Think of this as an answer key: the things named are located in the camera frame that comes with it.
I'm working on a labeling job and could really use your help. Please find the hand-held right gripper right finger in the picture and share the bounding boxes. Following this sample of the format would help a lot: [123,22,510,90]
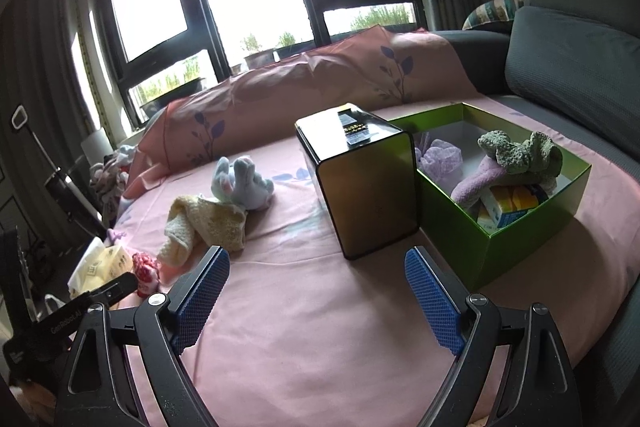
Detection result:
[404,247,586,427]

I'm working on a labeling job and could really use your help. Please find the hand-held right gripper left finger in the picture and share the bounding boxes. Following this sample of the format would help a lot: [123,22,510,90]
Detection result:
[55,245,231,427]

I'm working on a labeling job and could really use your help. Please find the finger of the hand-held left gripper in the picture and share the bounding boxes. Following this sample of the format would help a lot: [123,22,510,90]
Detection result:
[72,272,138,308]

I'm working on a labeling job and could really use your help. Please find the red and white knitted sock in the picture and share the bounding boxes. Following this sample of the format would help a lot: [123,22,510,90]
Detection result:
[131,252,162,296]

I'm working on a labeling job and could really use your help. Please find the green cardboard box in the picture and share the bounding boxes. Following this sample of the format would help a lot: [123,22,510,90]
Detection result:
[387,103,592,293]

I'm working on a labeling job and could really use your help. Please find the purple knitted towel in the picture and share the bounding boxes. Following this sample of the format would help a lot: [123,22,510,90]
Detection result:
[450,157,532,214]

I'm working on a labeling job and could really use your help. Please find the orange and blue tissue packet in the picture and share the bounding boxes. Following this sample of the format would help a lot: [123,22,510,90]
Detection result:
[476,183,552,231]

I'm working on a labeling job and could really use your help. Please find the lavender mesh bath pouf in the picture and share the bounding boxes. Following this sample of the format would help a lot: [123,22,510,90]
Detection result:
[414,133,464,184]

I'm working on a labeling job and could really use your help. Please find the green fluffy towel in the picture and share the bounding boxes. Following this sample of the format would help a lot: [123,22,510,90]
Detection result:
[476,130,564,188]

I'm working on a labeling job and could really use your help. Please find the person's left hand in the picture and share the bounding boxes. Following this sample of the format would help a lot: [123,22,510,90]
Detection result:
[11,380,57,408]

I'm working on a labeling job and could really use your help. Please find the yellow tissue pack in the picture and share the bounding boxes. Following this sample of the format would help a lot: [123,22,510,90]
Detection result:
[67,237,134,299]

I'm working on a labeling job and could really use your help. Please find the cream yellow fluffy towel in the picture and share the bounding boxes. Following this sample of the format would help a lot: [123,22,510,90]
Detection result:
[156,194,249,266]

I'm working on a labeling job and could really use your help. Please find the pile of crumpled clothes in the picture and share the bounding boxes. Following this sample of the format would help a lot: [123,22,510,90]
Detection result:
[89,143,137,219]

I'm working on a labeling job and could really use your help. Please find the pink printed bedsheet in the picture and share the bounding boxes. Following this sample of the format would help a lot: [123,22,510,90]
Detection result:
[102,94,640,427]

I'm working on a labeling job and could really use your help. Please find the black tin box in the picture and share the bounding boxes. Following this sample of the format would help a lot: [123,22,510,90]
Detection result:
[295,103,417,261]

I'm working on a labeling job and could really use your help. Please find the white cylinder container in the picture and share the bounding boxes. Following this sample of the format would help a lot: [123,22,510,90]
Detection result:
[80,127,112,166]

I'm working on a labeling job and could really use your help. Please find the long planter with grass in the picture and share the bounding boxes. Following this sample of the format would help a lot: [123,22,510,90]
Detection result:
[349,3,419,34]
[139,56,208,118]

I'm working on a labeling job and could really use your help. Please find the pink leaf print bolster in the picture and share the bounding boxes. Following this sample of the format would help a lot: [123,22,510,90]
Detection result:
[121,26,482,198]

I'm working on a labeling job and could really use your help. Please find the small potted plant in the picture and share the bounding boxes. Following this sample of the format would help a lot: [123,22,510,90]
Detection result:
[242,33,277,70]

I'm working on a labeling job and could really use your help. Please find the grey fabric sofa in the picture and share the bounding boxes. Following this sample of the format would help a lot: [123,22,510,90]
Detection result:
[434,0,640,427]

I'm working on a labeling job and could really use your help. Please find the striped patterned cushion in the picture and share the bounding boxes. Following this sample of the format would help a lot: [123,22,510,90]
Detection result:
[462,0,524,32]

